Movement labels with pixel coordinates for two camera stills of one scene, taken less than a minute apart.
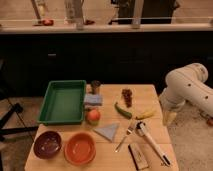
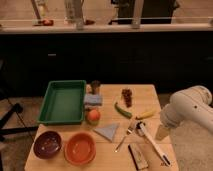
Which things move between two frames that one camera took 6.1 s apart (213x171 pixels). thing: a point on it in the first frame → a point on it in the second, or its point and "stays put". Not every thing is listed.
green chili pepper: (122, 112) stays put
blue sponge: (93, 99) stays put
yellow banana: (146, 114) stays put
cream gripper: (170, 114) → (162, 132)
